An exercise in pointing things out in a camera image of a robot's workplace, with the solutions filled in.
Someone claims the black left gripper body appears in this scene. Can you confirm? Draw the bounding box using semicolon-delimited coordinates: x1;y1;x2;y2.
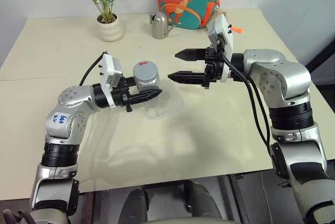
112;76;133;114

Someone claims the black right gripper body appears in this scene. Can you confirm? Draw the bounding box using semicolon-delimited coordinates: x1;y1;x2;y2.
201;38;229;89

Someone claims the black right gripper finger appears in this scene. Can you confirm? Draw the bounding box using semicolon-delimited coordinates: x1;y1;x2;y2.
167;71;207;85
174;48;207;62

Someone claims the clear glass jar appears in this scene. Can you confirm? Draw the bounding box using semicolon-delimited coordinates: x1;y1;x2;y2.
133;73;161;92

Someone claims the grey jar lid red arrow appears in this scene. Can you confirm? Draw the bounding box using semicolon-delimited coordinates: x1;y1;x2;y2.
132;60;159;83

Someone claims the clear plastic bag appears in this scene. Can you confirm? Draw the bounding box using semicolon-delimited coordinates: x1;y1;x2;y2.
144;78;186;120

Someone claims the silver metal watering can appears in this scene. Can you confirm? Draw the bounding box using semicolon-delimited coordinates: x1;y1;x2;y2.
149;12;178;40

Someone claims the teal dinosaur backpack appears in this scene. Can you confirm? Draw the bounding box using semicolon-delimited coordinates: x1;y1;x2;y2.
157;0;222;31

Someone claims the green plant in white pot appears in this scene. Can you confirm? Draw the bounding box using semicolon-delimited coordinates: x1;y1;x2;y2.
74;0;126;43

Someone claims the dark rounded robot leg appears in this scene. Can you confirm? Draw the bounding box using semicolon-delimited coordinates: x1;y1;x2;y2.
125;187;149;224
184;180;224;220

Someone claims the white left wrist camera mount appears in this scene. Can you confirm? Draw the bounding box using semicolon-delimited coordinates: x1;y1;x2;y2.
100;53;124;111

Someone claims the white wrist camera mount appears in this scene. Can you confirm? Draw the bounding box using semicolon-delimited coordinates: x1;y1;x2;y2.
100;53;124;111
206;14;235;83

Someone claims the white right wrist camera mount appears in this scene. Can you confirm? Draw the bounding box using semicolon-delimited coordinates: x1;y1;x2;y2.
206;14;235;83

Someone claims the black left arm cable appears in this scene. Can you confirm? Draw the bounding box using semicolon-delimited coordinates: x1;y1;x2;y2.
79;51;109;87

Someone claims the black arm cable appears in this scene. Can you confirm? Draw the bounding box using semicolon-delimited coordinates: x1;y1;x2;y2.
221;51;274;157
79;51;109;87

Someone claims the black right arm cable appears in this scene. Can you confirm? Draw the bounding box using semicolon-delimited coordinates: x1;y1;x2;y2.
221;51;274;157

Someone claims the dark metal table frame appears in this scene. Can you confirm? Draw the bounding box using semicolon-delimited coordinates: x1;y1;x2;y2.
227;173;253;224

